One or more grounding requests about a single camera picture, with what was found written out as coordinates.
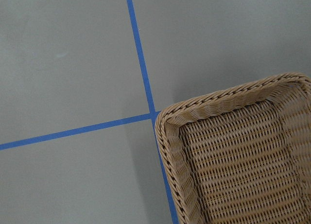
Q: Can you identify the brown wicker basket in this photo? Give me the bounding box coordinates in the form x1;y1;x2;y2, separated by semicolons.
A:
155;72;311;224

